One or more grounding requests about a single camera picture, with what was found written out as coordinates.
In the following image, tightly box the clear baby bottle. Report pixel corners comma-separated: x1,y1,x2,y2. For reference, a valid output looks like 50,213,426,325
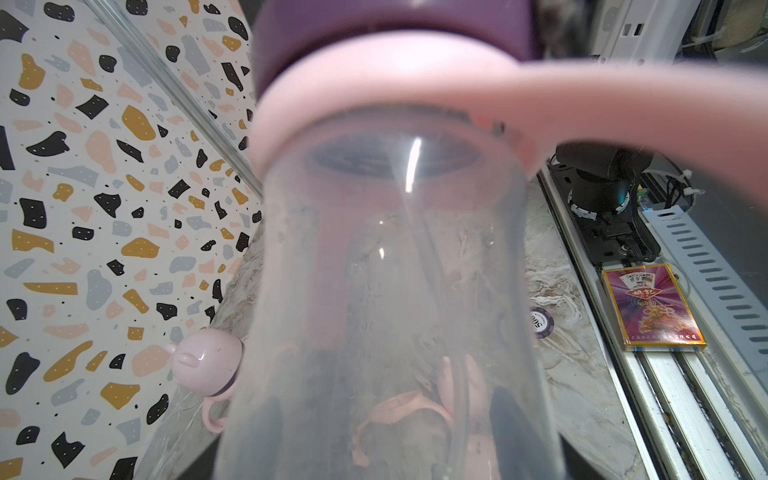
214,106,566,479

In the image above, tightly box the pink bottle cap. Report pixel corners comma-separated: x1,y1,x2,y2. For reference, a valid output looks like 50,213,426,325
165,329,244,397

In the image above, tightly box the purple collar with nipple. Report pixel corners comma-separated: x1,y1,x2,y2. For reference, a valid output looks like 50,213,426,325
239,0,543,97

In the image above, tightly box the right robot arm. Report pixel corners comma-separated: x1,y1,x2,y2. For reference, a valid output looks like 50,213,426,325
549,1,699,267

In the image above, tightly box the small black round cap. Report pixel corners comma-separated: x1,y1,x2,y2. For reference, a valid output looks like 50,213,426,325
530,306,555,339

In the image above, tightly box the orange pink card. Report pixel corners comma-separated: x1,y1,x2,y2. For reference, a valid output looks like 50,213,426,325
602,263,707,352

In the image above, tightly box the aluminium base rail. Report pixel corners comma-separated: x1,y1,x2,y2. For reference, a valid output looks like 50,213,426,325
538,171,767,479

